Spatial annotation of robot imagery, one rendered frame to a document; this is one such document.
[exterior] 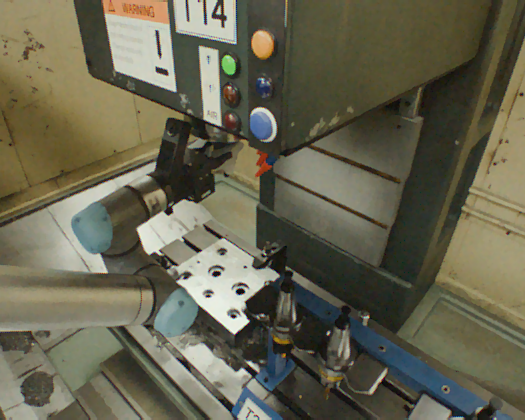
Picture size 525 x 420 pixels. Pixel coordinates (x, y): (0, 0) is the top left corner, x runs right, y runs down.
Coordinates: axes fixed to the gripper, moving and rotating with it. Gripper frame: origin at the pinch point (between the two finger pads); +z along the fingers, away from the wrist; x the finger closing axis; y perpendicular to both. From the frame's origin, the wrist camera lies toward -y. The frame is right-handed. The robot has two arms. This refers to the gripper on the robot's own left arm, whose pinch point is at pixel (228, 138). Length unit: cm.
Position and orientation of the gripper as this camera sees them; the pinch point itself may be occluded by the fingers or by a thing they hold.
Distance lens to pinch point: 80.6
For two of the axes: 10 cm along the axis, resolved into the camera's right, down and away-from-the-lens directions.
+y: 0.3, 7.9, 6.2
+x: 7.9, 3.6, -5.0
